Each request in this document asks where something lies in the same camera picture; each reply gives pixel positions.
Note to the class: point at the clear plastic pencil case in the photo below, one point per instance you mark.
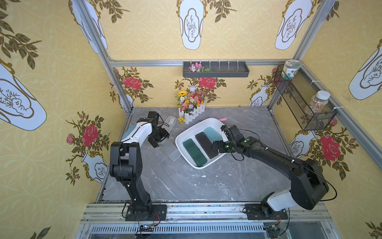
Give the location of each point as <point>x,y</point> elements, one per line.
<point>170,121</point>

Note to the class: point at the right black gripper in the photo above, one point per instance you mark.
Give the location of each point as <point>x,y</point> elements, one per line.
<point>230,134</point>

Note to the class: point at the white storage box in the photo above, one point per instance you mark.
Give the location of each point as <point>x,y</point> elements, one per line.
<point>191,132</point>

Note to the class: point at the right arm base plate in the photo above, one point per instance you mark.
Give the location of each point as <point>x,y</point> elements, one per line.
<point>263,212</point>

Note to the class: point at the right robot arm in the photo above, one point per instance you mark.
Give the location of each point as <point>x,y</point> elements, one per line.
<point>307,183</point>

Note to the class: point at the jar with patterned label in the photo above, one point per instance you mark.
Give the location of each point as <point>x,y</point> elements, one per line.
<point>290,68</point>

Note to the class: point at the clear jar white lid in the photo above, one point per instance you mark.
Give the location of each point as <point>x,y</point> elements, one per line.
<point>317,103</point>

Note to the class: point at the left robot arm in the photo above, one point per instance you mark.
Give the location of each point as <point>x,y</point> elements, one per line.
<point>126,166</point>

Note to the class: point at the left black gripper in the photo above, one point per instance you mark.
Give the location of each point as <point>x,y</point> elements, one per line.
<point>158,136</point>

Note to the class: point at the flower pot with white fence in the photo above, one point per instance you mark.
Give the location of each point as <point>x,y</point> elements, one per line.
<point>190,105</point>

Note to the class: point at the pink flowers on shelf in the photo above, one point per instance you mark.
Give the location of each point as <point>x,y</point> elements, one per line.
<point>197,67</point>

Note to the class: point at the left circuit board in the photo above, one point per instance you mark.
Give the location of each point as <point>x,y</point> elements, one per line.
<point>146,228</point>

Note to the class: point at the black wire basket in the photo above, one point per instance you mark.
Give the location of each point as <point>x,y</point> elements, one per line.
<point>297,93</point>

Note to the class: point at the black pencil case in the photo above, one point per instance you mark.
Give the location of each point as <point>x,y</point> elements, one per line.
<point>206,145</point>

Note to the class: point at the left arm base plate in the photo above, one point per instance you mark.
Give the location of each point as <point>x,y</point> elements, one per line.
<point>151,213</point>

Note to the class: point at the circuit board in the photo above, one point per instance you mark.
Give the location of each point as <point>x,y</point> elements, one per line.
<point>272,232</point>
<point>146,228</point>

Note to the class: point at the right circuit board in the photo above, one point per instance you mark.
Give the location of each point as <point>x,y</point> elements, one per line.
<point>272,232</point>

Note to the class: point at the grey wall shelf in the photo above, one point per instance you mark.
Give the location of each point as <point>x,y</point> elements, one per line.
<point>219,69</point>

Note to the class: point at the dark green pencil case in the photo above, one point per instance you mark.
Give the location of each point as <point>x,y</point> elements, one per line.
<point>195,153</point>

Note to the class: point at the teal translucent pencil case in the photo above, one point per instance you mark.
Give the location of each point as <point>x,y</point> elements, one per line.
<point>212,134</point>

